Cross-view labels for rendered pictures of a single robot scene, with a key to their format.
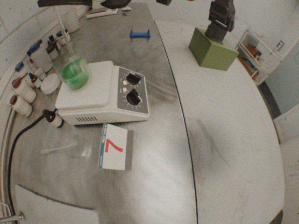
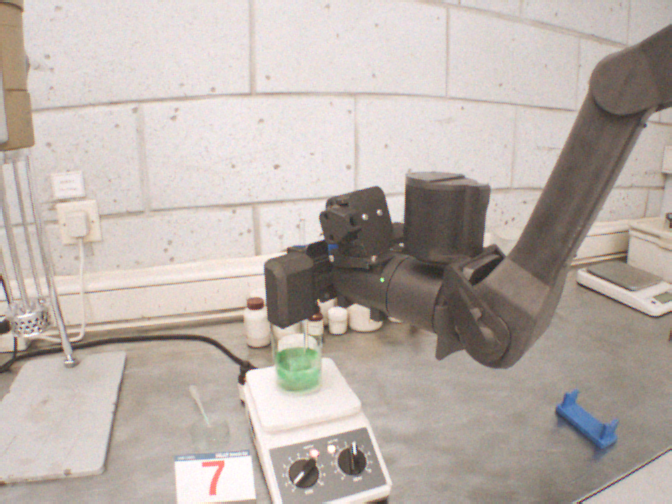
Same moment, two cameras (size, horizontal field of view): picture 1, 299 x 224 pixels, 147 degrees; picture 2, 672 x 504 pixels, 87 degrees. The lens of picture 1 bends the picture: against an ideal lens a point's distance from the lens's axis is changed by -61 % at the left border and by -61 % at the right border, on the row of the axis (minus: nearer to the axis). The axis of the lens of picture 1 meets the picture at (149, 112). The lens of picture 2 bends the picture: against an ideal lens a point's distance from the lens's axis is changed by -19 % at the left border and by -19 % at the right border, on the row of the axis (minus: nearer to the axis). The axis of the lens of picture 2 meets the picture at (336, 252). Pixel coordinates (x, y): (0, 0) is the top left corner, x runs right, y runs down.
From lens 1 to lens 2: 36 cm
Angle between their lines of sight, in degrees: 72
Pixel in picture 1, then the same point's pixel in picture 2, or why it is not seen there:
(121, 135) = (240, 486)
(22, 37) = not seen: hidden behind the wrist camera
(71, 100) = (261, 386)
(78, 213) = (97, 446)
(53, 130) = (233, 395)
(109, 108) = (264, 438)
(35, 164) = (168, 381)
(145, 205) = not seen: outside the picture
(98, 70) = (328, 397)
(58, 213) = (93, 418)
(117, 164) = (185, 487)
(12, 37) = not seen: hidden behind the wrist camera
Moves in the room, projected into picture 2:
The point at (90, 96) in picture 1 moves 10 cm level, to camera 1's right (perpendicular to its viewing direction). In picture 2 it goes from (270, 406) to (265, 468)
